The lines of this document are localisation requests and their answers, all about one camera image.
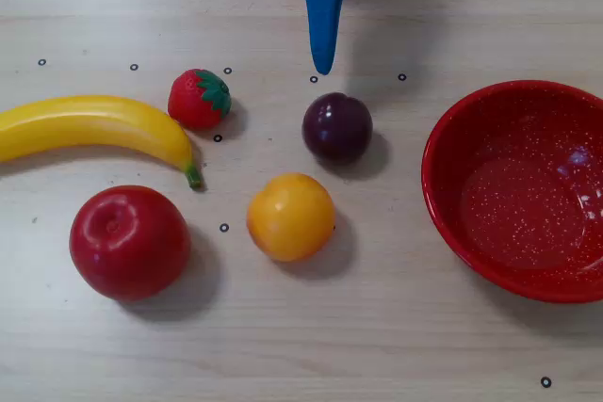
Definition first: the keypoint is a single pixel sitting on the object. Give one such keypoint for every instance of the yellow plastic banana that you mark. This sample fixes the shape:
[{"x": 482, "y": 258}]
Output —
[{"x": 94, "y": 122}]

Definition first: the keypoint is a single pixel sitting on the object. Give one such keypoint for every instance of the red speckled enamel bowl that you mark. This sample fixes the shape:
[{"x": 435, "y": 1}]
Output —
[{"x": 518, "y": 209}]

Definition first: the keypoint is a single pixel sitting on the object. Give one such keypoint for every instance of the dark purple plastic plum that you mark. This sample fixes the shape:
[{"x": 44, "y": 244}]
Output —
[{"x": 337, "y": 129}]

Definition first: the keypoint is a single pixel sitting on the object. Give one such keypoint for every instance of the red plastic strawberry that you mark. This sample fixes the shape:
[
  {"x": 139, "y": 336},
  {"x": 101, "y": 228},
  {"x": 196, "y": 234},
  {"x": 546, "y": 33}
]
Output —
[{"x": 193, "y": 101}]

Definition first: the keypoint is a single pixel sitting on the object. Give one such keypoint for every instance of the yellow orange plastic fruit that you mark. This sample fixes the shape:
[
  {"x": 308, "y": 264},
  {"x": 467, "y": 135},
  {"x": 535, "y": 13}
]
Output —
[{"x": 289, "y": 218}]

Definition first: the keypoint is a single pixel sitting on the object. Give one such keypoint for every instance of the red plastic apple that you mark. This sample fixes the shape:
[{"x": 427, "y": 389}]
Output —
[{"x": 129, "y": 244}]

